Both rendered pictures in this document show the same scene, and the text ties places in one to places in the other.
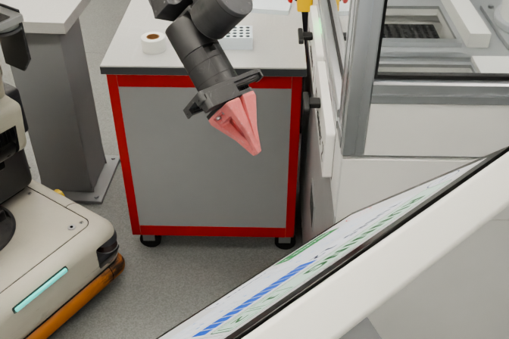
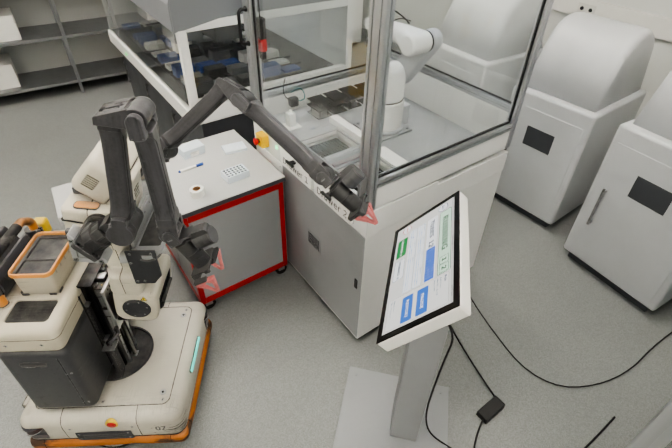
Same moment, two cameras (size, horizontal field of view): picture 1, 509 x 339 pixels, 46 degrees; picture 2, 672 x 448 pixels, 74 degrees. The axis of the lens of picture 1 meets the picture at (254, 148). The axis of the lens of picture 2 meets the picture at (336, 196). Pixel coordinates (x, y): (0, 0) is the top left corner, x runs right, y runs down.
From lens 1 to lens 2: 101 cm
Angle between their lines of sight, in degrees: 31
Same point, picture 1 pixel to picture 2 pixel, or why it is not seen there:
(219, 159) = (246, 240)
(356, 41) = (372, 168)
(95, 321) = (213, 360)
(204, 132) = (237, 228)
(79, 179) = not seen: hidden behind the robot
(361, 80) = (373, 181)
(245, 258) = (265, 287)
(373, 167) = (378, 212)
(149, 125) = not seen: hidden behind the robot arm
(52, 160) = not seen: hidden behind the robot
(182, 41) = (341, 194)
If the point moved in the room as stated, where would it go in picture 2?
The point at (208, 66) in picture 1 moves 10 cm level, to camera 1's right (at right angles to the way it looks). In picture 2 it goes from (354, 199) to (376, 189)
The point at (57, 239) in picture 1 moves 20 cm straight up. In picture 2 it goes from (181, 325) to (173, 298)
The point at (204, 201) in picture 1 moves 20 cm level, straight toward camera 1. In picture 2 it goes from (241, 266) to (261, 286)
